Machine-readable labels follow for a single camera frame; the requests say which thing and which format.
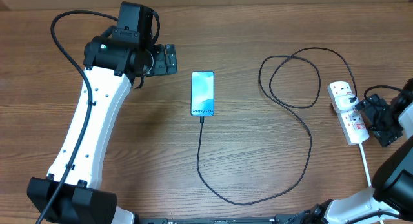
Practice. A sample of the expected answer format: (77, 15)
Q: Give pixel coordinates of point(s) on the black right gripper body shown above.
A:
(387, 124)

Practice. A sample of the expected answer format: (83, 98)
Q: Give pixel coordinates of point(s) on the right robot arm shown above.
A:
(389, 195)

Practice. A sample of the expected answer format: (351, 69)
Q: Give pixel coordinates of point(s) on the blue Galaxy smartphone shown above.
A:
(202, 93)

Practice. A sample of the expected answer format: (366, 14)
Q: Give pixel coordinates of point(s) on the white power strip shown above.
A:
(351, 121)

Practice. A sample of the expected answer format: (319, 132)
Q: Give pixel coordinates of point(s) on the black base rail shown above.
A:
(277, 219)

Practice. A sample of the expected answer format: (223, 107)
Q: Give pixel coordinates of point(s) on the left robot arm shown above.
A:
(116, 62)

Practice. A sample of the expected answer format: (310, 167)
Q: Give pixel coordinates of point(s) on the white charger plug adapter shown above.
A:
(343, 103)

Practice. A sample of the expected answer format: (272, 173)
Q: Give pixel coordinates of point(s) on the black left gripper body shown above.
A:
(155, 63)

